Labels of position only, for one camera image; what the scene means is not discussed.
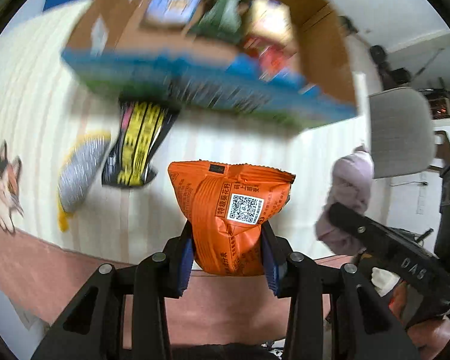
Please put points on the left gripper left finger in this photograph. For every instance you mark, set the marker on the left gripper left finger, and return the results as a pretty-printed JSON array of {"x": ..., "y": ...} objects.
[{"x": 121, "y": 313}]

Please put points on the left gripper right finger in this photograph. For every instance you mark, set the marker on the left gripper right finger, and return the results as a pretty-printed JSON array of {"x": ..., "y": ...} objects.
[{"x": 362, "y": 325}]

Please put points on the pink soft cloth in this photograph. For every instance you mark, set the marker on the pink soft cloth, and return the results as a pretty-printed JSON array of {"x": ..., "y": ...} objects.
[{"x": 351, "y": 181}]

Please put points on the yellow silver scouring pad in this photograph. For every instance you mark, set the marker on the yellow silver scouring pad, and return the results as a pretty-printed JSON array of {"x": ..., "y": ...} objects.
[{"x": 78, "y": 173}]

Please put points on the orange snack bag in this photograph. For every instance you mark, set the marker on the orange snack bag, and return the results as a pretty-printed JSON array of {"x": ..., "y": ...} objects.
[{"x": 226, "y": 206}]

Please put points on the black yellow snack packet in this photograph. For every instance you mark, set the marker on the black yellow snack packet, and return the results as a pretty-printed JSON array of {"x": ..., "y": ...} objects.
[{"x": 143, "y": 127}]

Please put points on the red floral snack bag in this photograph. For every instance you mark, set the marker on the red floral snack bag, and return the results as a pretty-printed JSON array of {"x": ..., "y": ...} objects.
[{"x": 273, "y": 59}]

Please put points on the grey dining chair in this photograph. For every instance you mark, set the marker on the grey dining chair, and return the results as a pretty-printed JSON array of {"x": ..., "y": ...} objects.
[{"x": 402, "y": 140}]

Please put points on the striped cat tablecloth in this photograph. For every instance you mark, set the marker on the striped cat tablecloth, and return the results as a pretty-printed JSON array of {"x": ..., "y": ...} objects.
[{"x": 45, "y": 111}]

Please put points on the barbell on floor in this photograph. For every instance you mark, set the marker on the barbell on floor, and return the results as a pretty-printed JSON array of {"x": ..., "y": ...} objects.
[{"x": 367, "y": 57}]

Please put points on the cardboard box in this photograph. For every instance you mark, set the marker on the cardboard box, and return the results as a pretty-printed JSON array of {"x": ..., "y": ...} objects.
[{"x": 114, "y": 55}]

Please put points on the yellow bear tissue pack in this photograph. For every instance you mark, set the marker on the yellow bear tissue pack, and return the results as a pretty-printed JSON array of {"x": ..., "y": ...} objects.
[{"x": 269, "y": 20}]

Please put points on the green snack packet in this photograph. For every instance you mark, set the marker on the green snack packet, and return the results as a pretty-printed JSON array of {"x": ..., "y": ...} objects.
[{"x": 221, "y": 22}]

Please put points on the blue white tissue pack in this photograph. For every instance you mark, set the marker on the blue white tissue pack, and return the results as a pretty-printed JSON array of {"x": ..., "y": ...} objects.
[{"x": 170, "y": 13}]

